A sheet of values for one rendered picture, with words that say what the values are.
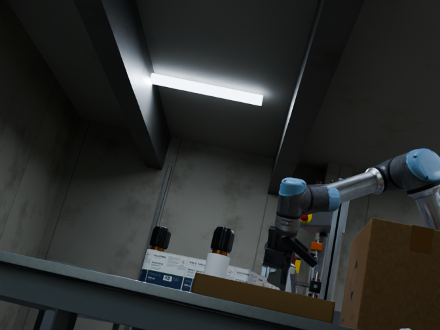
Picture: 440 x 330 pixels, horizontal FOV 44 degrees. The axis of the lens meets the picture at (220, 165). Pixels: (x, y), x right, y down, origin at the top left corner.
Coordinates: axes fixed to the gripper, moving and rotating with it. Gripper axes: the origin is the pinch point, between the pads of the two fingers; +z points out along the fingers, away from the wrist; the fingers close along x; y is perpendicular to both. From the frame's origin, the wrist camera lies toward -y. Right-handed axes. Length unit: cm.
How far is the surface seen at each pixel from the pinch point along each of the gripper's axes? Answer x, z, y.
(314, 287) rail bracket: 18.4, -11.2, -9.0
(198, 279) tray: 67, -28, 13
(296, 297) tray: 66, -29, -6
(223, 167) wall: -484, 70, 119
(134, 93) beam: -279, -25, 164
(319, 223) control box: -59, -6, -7
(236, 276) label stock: -51, 21, 23
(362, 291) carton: 35.9, -20.0, -19.6
